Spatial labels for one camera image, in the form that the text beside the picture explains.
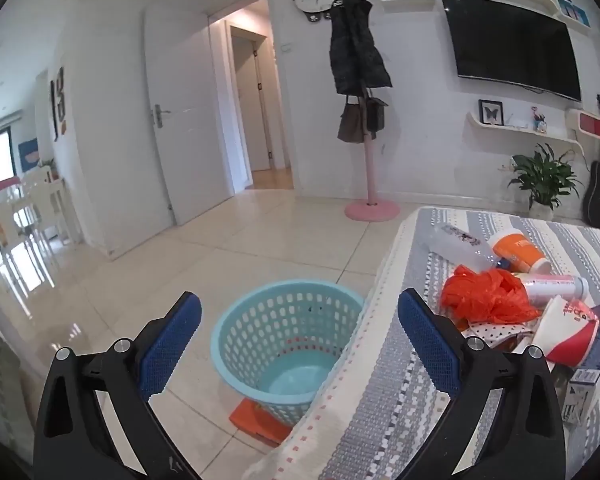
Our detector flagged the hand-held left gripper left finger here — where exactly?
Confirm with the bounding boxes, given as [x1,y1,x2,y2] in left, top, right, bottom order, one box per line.
[32,291,203,480]

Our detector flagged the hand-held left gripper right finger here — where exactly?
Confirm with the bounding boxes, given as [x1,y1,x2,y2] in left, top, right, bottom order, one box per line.
[396,287,567,480]

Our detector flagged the light blue plastic basket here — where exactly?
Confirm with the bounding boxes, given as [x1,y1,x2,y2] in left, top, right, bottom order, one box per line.
[211,280,366,426]

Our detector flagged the orange paper cup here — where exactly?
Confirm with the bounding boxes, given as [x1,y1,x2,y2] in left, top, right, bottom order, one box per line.
[487,228,552,275]

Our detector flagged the orange plastic bag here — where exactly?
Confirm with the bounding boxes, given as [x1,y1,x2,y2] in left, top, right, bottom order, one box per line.
[440,265,543,332]

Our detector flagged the polka dot wrapper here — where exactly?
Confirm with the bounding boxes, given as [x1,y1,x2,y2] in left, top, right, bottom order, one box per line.
[467,321,533,351]

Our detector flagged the grey striped tablecloth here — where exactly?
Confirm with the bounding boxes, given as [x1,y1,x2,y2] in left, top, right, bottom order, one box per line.
[240,206,600,480]

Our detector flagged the clear plastic bottle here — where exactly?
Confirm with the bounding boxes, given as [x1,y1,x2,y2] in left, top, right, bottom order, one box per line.
[426,222,511,271]

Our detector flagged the orange flat plastic piece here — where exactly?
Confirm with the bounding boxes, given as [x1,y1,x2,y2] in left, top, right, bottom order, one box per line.
[229,399,293,447]

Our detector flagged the red and white paper cup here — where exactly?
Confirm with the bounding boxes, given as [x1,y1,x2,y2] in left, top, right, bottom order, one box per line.
[530,294,600,367]

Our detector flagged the white bottle pink label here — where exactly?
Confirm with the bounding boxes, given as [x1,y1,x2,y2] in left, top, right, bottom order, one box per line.
[512,272,590,308]

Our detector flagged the blue and white carton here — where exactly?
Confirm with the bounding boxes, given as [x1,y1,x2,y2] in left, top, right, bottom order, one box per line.
[564,301,600,427]

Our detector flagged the pink coat rack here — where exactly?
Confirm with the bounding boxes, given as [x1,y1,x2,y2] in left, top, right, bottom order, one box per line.
[325,0,401,222]

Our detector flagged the white dining chair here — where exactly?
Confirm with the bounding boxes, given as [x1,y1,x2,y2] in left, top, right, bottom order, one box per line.
[10,167,83,261]

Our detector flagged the potted green plant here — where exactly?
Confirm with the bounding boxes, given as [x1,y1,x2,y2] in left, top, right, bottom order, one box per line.
[507,142,583,221]

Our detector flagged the dark handbag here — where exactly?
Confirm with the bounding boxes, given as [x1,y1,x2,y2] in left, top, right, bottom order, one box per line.
[365,97,388,136]

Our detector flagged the white door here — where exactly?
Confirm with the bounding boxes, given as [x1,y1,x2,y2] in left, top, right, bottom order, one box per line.
[144,2,236,227]

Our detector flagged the brown bag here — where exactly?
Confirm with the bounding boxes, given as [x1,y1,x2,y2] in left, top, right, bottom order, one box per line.
[337,95,368,143]

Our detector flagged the framed butterfly picture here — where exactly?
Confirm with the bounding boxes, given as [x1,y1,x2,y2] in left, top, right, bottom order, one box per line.
[478,100,504,126]

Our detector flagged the red and white box shelf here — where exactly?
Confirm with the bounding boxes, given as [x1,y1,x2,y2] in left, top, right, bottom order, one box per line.
[565,108,600,141]

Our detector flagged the black coat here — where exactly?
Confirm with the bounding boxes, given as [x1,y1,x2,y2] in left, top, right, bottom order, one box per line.
[328,0,393,97]

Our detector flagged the small blue box shelf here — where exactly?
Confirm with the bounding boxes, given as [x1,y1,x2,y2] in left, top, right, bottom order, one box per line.
[557,0,592,28]

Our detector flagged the curved white wall shelf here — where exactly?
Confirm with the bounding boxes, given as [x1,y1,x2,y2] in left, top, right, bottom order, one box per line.
[467,110,586,156]

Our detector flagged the black wall decoration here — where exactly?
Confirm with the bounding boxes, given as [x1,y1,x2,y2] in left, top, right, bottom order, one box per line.
[50,67,67,141]

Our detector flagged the wall-mounted television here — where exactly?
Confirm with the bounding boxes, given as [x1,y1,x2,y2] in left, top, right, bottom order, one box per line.
[440,0,582,103]

